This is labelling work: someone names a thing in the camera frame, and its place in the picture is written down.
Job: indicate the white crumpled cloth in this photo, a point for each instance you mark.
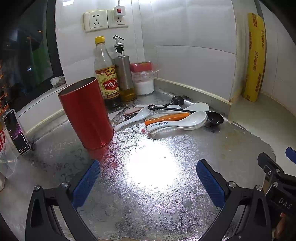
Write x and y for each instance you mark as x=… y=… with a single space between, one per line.
x=57 y=81

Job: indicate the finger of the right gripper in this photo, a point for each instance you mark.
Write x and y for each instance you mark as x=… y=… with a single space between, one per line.
x=291 y=154
x=273 y=171

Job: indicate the white plug adapter red switch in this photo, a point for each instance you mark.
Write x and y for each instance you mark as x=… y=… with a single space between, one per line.
x=119 y=10

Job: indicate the smartphone on stand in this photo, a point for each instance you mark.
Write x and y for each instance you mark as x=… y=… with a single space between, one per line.
x=16 y=132

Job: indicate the white MAX ceramic spoon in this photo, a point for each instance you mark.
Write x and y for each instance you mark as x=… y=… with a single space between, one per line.
x=196 y=119

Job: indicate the white ceramic spoon back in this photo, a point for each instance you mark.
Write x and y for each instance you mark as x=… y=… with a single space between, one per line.
x=200 y=106

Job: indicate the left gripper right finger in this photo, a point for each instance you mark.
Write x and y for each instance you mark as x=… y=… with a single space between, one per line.
x=254 y=223

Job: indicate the orange handled peeler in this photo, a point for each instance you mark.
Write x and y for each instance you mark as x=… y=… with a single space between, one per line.
x=167 y=117

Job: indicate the steel oil dispenser bottle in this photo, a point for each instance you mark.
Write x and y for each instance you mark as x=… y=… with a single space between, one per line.
x=123 y=72

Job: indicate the yellow cling wrap roll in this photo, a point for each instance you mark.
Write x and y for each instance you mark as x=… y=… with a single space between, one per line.
x=256 y=57

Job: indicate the red-lid salt jar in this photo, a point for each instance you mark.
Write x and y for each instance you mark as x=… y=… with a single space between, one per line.
x=143 y=77

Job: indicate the red metal utensil cup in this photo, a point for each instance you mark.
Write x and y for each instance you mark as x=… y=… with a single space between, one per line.
x=84 y=106

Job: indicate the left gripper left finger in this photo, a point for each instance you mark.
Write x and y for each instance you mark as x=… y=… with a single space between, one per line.
x=42 y=223

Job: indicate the vinegar bottle yellow cap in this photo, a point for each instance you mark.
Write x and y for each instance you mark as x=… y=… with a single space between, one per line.
x=105 y=73

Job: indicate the white double wall socket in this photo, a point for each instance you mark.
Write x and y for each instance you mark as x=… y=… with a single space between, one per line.
x=102 y=20

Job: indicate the black measuring spoon small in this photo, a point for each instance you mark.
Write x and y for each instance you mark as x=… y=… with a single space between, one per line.
x=177 y=100

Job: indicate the black measuring spoon large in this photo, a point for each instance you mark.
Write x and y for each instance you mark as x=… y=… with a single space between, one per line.
x=213 y=117

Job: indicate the clear plastic bag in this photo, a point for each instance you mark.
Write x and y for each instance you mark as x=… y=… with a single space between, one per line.
x=8 y=158

